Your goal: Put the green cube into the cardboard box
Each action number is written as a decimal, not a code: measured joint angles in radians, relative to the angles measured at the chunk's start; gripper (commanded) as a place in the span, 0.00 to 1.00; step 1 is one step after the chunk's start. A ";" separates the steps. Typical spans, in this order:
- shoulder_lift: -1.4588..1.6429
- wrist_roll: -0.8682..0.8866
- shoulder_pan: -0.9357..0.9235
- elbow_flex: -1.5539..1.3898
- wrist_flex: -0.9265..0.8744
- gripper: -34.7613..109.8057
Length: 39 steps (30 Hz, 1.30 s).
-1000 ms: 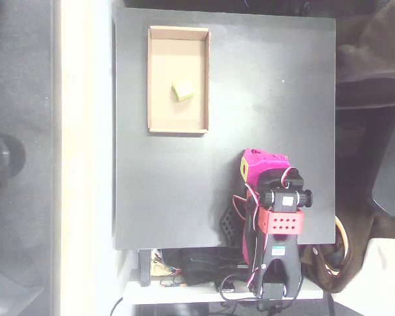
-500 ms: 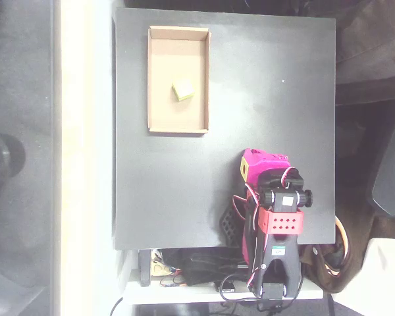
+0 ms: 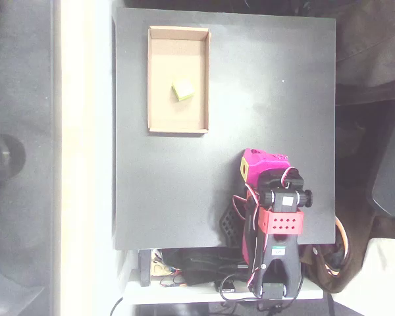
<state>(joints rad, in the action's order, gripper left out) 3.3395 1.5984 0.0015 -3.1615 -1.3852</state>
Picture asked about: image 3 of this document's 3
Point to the magenta gripper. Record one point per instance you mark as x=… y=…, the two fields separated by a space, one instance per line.
x=257 y=163

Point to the yellow-green cube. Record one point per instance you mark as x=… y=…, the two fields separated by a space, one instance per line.
x=183 y=89

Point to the black perforated arm base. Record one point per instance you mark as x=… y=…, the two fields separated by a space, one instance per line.
x=228 y=227

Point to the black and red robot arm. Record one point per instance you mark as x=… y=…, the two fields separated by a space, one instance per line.
x=283 y=263

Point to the cardboard box tray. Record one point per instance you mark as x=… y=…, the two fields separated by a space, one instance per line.
x=164 y=59

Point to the small black adapter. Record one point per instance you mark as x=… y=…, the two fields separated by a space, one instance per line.
x=227 y=287

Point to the small circuit board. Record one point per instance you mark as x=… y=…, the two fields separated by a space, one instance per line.
x=159 y=268

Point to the white shelf board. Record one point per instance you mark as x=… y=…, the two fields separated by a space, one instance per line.
x=171 y=294

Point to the brown bag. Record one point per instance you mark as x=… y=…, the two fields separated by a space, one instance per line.
x=355 y=263

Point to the black office chair armrest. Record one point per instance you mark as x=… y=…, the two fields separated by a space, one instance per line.
x=391 y=177

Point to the brown jacket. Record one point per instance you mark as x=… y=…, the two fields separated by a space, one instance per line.
x=375 y=49

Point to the white cloth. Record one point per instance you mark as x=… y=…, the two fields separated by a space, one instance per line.
x=388 y=279

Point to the black round knob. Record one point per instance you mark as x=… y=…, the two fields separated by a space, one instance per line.
x=6 y=158

